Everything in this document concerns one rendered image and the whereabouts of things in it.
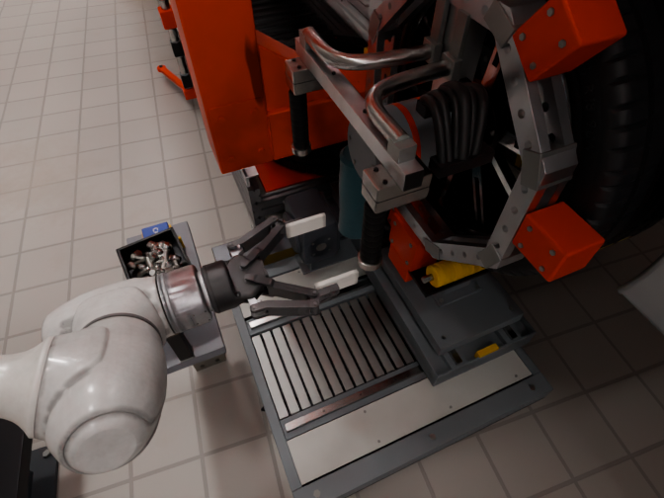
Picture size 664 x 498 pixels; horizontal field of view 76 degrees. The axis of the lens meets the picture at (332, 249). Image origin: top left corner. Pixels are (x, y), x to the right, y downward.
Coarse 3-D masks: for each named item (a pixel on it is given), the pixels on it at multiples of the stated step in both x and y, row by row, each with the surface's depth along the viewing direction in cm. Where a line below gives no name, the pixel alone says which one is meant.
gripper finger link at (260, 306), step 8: (256, 304) 60; (264, 304) 60; (272, 304) 60; (280, 304) 60; (288, 304) 60; (296, 304) 60; (304, 304) 60; (312, 304) 60; (256, 312) 60; (272, 312) 61; (280, 312) 61; (288, 312) 61; (296, 312) 61; (304, 312) 61
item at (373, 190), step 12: (372, 168) 61; (384, 168) 61; (372, 180) 60; (384, 180) 59; (372, 192) 60; (384, 192) 59; (396, 192) 60; (408, 192) 61; (420, 192) 62; (372, 204) 62; (384, 204) 61; (396, 204) 62
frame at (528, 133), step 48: (384, 0) 82; (480, 0) 59; (528, 0) 56; (384, 48) 96; (528, 96) 57; (528, 144) 60; (576, 144) 59; (528, 192) 63; (432, 240) 95; (480, 240) 85
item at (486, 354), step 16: (368, 272) 151; (384, 272) 148; (384, 288) 141; (384, 304) 145; (400, 304) 140; (400, 320) 136; (416, 336) 133; (496, 336) 133; (512, 336) 129; (528, 336) 130; (416, 352) 132; (432, 352) 129; (448, 352) 127; (464, 352) 129; (480, 352) 126; (496, 352) 129; (432, 368) 124; (448, 368) 126; (464, 368) 127; (432, 384) 128
